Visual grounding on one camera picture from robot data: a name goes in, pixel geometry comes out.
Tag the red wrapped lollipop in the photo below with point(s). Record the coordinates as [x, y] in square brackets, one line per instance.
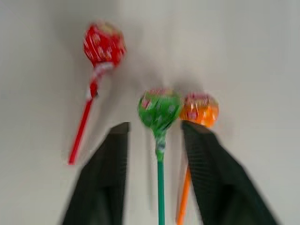
[104, 45]

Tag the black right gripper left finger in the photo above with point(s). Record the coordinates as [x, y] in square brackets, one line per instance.
[103, 178]

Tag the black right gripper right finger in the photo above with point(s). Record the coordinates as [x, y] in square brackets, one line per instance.
[218, 178]

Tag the orange wrapped lollipop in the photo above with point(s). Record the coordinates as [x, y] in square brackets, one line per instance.
[201, 110]

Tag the green wrapped lollipop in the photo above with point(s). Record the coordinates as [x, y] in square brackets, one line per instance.
[159, 107]

